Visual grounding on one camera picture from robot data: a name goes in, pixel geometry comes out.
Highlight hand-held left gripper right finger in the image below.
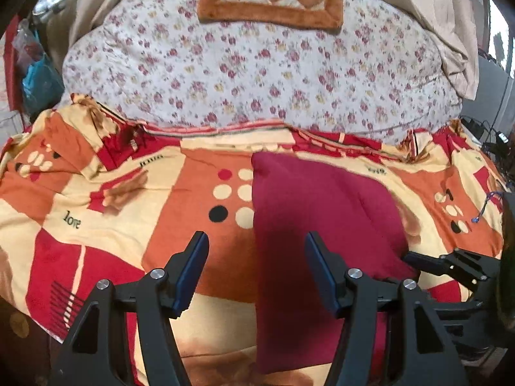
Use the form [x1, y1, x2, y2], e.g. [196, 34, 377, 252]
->
[304, 232, 469, 386]

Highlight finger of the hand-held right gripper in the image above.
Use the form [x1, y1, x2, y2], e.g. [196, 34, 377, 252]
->
[403, 248, 501, 291]

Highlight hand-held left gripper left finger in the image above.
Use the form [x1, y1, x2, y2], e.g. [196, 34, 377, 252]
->
[56, 231, 211, 386]

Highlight maroon garment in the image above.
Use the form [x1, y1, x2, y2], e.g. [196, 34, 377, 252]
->
[251, 151, 421, 374]

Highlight red orange printed blanket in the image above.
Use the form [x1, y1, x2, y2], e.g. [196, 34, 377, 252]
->
[0, 93, 510, 386]

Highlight white floral quilt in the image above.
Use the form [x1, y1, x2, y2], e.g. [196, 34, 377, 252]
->
[62, 0, 463, 145]

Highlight blue plastic bag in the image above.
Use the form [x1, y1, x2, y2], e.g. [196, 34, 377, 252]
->
[22, 54, 65, 114]

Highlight beige crumpled cloth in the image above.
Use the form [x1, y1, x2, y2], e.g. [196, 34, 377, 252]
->
[366, 0, 480, 101]

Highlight red plastic bag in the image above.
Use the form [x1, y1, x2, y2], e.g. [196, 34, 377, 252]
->
[10, 16, 45, 111]

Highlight brown checkered plush mat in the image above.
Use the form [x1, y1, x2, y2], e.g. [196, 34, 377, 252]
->
[197, 0, 344, 35]

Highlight beige curtain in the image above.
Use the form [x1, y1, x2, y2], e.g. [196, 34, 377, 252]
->
[44, 0, 162, 65]

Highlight clear plastic bag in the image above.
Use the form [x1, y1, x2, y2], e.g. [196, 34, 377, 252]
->
[31, 0, 71, 25]

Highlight blue cord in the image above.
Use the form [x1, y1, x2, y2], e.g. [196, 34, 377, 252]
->
[472, 192, 504, 223]

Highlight black cables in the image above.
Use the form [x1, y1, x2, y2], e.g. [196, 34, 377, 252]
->
[461, 116, 513, 159]

